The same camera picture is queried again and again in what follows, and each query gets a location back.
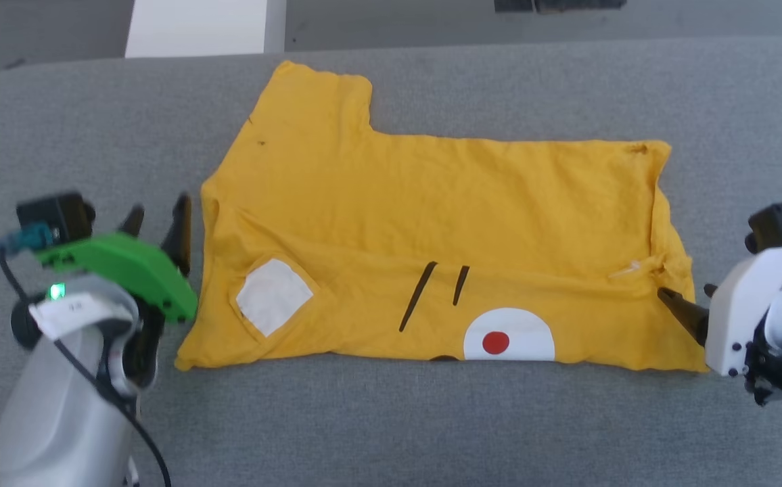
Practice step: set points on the yellow t-shirt with print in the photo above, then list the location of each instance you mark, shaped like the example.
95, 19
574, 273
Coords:
431, 223

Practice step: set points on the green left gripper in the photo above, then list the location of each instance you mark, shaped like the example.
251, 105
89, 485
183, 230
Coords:
127, 267

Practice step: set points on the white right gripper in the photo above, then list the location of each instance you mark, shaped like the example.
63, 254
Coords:
746, 311

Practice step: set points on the small black floor mat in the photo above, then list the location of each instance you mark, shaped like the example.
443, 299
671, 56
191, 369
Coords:
513, 5

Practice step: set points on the white box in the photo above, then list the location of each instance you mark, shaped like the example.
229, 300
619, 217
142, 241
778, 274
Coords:
201, 27

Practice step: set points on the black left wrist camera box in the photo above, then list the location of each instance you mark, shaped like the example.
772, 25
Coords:
56, 215

